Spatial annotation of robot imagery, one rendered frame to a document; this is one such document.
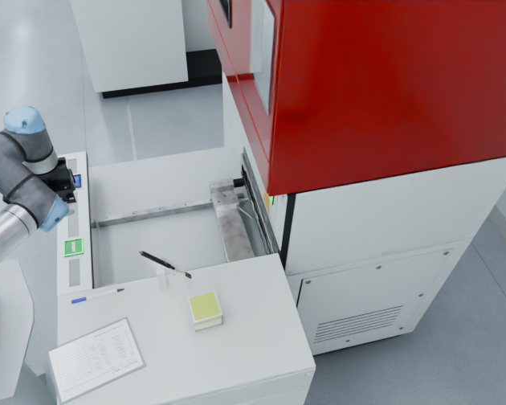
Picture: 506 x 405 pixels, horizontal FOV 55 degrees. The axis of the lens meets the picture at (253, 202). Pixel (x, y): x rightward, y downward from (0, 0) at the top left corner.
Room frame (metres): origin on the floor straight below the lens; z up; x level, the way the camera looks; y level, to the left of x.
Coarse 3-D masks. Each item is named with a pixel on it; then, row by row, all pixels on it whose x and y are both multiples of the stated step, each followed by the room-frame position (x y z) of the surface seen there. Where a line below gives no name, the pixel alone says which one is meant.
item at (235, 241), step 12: (228, 192) 1.09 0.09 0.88; (216, 216) 1.00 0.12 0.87; (228, 216) 0.99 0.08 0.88; (240, 216) 0.99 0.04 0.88; (228, 228) 0.94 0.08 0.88; (240, 228) 0.94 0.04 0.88; (228, 240) 0.89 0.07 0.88; (240, 240) 0.89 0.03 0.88; (228, 252) 0.84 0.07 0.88; (240, 252) 0.85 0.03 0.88
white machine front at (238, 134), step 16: (224, 80) 1.54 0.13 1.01; (224, 96) 1.54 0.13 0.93; (224, 112) 1.55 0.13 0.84; (240, 128) 1.28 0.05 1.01; (240, 144) 1.28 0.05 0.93; (256, 176) 1.06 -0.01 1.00; (272, 208) 0.89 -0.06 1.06; (288, 208) 0.80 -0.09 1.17; (272, 224) 0.87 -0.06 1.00; (288, 224) 0.80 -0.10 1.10; (288, 240) 0.80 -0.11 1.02
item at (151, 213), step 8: (200, 200) 1.07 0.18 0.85; (208, 200) 1.08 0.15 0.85; (152, 208) 1.03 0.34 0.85; (160, 208) 1.03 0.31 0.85; (168, 208) 1.03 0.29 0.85; (176, 208) 1.03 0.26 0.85; (184, 208) 1.04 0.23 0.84; (192, 208) 1.05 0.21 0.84; (200, 208) 1.06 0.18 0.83; (104, 216) 0.99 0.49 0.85; (112, 216) 0.99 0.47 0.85; (120, 216) 0.99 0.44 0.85; (128, 216) 0.99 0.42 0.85; (136, 216) 1.00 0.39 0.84; (144, 216) 1.00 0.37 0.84; (152, 216) 1.01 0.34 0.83; (160, 216) 1.02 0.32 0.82; (104, 224) 0.97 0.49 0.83; (112, 224) 0.97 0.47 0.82
